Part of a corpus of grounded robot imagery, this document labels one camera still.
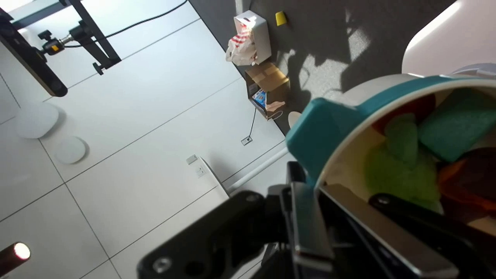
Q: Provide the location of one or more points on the white red carton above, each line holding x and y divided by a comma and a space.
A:
251, 36

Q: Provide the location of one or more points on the round white ceiling disc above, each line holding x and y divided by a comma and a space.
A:
70, 149
36, 120

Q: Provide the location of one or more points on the teal sponge toy piece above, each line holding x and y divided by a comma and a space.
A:
457, 124

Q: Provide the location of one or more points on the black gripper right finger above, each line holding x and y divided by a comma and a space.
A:
439, 226

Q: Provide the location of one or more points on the white bowl teal rim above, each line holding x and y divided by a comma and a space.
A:
330, 129

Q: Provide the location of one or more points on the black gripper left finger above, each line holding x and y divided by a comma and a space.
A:
248, 233

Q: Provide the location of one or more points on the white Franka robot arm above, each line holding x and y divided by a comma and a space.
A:
443, 36

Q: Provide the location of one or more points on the small yellow object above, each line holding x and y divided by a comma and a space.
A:
279, 19

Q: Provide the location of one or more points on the green felt toy piece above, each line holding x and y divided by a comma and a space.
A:
397, 171

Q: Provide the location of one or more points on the open brown cardboard box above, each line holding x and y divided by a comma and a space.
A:
270, 87

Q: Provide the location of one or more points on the orange red toy piece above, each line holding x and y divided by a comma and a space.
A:
473, 180

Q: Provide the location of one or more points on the black camera tripod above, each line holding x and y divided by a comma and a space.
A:
93, 36

